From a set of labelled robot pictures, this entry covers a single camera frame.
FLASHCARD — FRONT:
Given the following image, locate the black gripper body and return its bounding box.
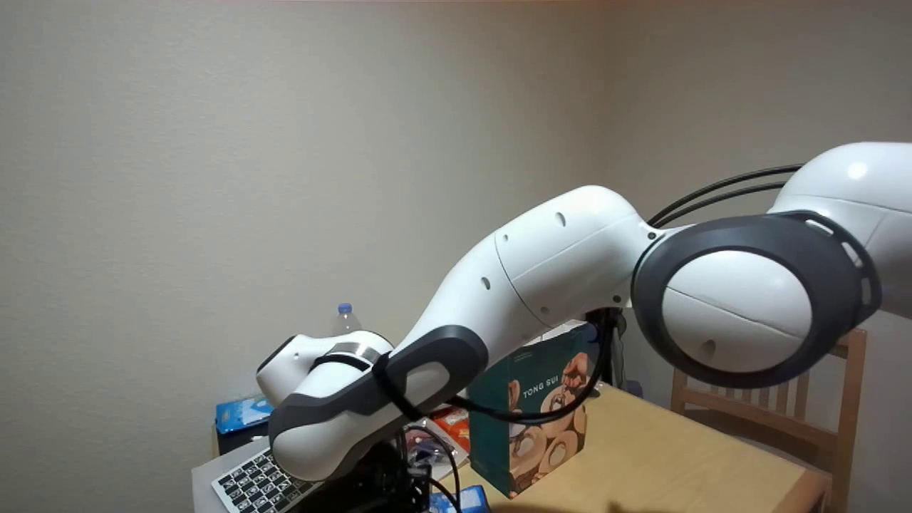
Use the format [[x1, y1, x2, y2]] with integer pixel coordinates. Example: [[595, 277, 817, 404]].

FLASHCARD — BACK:
[[358, 437, 424, 513]]

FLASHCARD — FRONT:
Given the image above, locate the blue KitKat packet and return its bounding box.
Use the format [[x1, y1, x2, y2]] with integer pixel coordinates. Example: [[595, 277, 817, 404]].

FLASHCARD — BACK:
[[429, 482, 492, 513]]

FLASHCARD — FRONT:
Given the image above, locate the red snack packet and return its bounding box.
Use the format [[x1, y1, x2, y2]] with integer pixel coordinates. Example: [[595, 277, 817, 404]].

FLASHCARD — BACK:
[[424, 404, 477, 461]]

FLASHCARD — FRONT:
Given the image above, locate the white keyboard with dark keys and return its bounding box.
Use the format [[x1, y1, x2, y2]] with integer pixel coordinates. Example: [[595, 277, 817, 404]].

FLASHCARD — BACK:
[[209, 440, 321, 513]]

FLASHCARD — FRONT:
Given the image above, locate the colourful cardboard box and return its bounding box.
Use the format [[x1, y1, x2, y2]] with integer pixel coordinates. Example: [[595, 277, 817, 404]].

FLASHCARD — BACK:
[[467, 317, 603, 501]]

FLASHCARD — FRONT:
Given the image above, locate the blue tissue box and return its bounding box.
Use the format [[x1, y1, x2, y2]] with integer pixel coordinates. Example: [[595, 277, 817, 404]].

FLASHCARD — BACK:
[[214, 393, 280, 457]]

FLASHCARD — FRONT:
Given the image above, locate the clear water bottle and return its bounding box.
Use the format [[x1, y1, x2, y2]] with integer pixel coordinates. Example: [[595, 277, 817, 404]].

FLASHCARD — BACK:
[[331, 300, 358, 336]]

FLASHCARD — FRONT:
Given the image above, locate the wooden chair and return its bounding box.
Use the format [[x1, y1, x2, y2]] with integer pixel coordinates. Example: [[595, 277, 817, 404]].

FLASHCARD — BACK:
[[667, 326, 868, 513]]

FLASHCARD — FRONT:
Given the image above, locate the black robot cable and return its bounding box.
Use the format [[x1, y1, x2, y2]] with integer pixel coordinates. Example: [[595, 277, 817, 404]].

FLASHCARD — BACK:
[[402, 166, 803, 513]]

